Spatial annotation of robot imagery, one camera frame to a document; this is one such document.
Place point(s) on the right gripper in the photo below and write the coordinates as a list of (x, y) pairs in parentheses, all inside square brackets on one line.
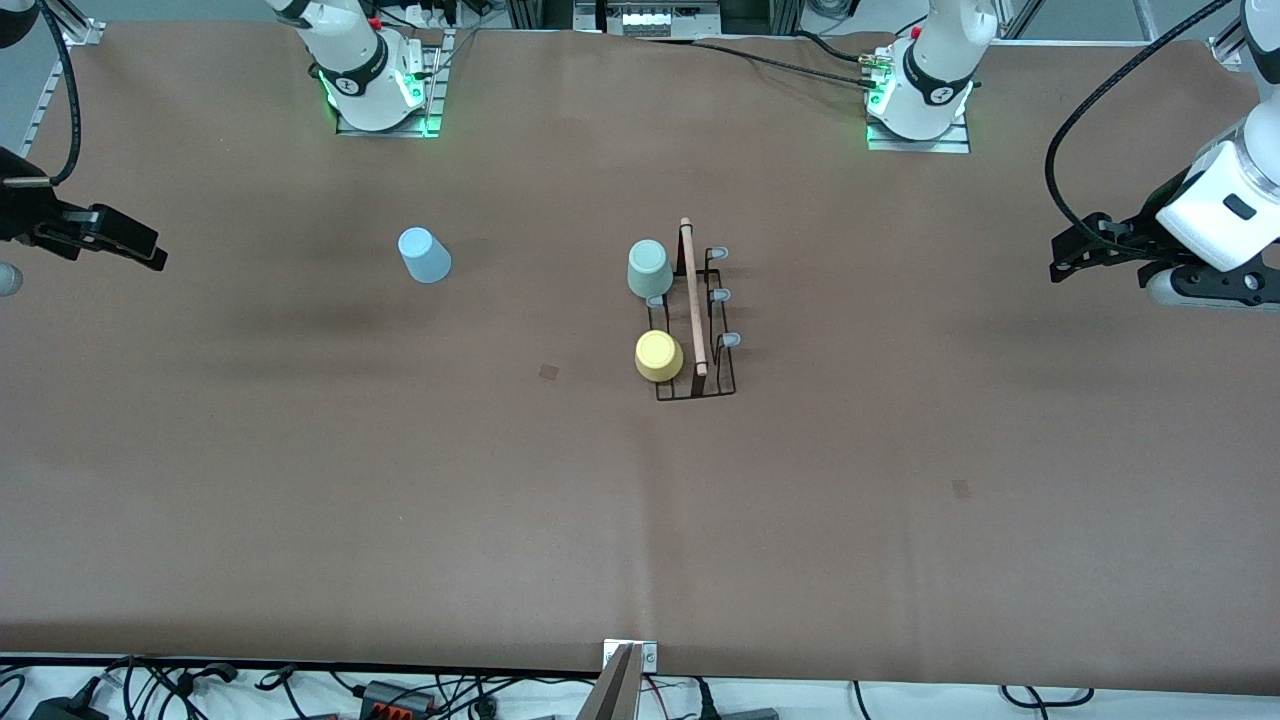
[(22, 217)]

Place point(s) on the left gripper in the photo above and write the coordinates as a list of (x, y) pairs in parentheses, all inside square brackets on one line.
[(1143, 226)]

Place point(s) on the pale green plastic cup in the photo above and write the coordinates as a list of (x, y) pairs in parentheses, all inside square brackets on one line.
[(650, 270)]

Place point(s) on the yellow plastic cup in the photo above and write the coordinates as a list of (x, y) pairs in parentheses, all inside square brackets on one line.
[(660, 356)]

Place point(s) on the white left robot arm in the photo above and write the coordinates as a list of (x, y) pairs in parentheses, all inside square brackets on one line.
[(940, 60)]

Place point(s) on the light blue plastic cup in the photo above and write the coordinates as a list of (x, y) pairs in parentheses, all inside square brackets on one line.
[(428, 262)]

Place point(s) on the white power strip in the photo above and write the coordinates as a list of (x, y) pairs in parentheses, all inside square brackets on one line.
[(425, 15)]

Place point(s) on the black power adapter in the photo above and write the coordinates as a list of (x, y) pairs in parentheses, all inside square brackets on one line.
[(65, 710)]

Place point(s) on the white electronics box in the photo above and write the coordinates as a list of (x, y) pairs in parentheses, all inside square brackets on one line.
[(648, 18)]

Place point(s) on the brown table cover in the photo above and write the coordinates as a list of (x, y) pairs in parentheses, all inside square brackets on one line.
[(640, 500)]

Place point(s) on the black orange connector box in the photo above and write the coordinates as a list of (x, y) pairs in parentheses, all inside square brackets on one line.
[(395, 697)]

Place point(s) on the black plug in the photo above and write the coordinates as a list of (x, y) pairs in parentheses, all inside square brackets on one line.
[(705, 700)]

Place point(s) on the perforated aluminium rail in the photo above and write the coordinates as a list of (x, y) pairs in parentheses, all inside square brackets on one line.
[(45, 95)]

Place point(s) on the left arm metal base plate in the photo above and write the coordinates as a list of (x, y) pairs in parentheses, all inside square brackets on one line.
[(920, 146)]

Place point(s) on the aluminium corner bracket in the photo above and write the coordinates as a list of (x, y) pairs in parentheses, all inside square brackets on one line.
[(82, 30)]

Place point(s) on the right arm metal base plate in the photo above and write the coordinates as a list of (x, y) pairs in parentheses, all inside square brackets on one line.
[(390, 131)]

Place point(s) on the small metal bracket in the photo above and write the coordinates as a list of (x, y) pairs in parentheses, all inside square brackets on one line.
[(648, 656)]

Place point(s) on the grey angled post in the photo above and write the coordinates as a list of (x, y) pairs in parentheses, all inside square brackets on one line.
[(615, 695)]

